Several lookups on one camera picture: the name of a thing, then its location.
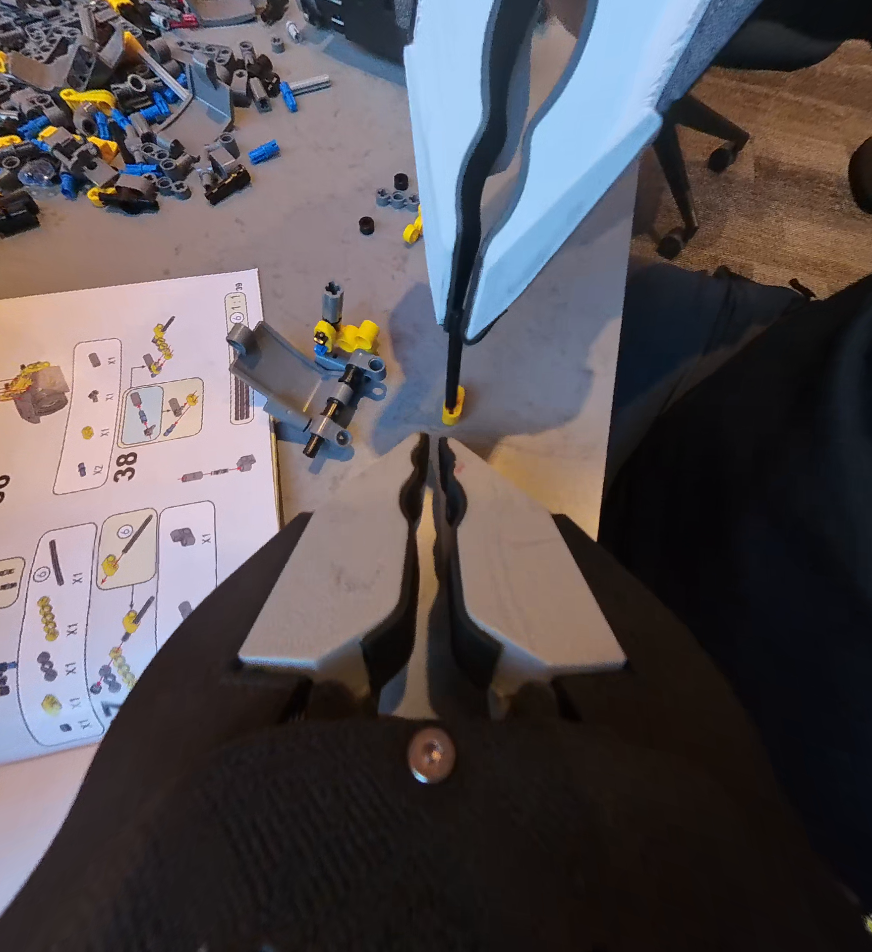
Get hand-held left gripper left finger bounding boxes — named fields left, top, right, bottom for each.
left=237, top=433, right=431, bottom=696

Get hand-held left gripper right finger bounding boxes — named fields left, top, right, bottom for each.
left=436, top=436, right=629, bottom=700

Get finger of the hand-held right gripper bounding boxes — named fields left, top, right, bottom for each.
left=403, top=0, right=500, bottom=332
left=462, top=0, right=706, bottom=343

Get black axle rod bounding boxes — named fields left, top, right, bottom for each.
left=443, top=320, right=466, bottom=409

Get person's right forearm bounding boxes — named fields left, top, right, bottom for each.
left=748, top=0, right=872, bottom=49

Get grey desk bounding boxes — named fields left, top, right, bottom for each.
left=0, top=0, right=663, bottom=938

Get person's black trousers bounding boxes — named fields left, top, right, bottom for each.
left=614, top=264, right=816, bottom=484

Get grey yellow brick subassembly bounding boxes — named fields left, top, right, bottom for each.
left=226, top=281, right=388, bottom=456

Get building instruction booklet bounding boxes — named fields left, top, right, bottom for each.
left=0, top=268, right=283, bottom=830

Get pile of building bricks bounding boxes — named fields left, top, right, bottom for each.
left=0, top=0, right=291, bottom=254

